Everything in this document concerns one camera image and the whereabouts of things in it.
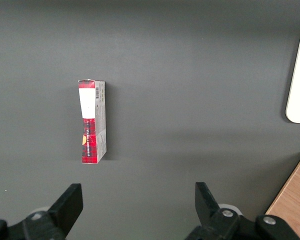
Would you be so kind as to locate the red plaid cardboard box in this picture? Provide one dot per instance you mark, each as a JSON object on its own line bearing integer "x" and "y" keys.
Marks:
{"x": 90, "y": 140}

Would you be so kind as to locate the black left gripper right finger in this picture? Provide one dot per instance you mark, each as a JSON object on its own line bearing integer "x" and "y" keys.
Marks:
{"x": 207, "y": 207}

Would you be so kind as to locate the light wooden board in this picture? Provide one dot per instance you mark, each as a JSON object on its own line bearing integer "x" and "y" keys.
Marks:
{"x": 295, "y": 200}

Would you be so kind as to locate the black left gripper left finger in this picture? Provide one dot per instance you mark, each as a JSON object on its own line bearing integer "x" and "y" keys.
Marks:
{"x": 62, "y": 210}

